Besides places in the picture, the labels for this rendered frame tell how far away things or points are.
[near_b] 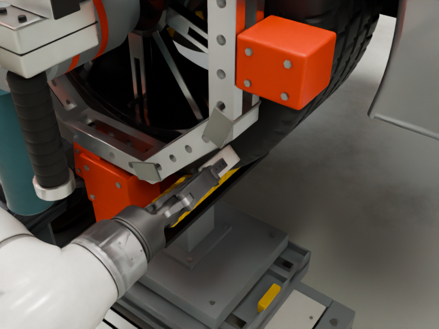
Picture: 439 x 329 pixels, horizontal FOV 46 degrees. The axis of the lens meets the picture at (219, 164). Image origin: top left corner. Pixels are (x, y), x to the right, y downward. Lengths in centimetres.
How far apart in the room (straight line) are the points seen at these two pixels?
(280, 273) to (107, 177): 53
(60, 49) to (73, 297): 26
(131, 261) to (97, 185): 35
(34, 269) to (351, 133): 158
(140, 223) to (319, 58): 29
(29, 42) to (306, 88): 29
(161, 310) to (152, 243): 57
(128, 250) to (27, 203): 37
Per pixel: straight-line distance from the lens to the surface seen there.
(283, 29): 61
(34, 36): 49
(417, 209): 175
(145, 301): 124
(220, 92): 64
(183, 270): 118
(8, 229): 66
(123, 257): 62
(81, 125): 94
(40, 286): 59
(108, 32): 73
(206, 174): 71
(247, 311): 121
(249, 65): 60
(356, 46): 80
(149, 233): 65
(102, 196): 97
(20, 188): 95
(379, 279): 151
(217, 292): 114
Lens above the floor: 113
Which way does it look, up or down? 39 degrees down
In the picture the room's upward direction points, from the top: straight up
